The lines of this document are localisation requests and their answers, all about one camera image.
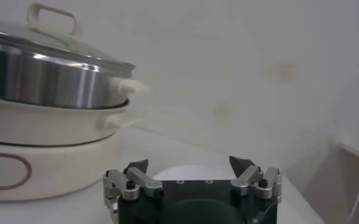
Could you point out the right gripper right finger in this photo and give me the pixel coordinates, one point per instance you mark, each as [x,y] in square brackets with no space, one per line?
[252,181]

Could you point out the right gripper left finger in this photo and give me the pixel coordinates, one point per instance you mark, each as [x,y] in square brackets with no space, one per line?
[130,184]

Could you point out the perforated stainless steel steamer basket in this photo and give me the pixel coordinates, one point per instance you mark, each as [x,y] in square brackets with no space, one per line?
[45,82]

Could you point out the cream electric cooker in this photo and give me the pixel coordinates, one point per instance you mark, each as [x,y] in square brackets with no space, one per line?
[45,128]

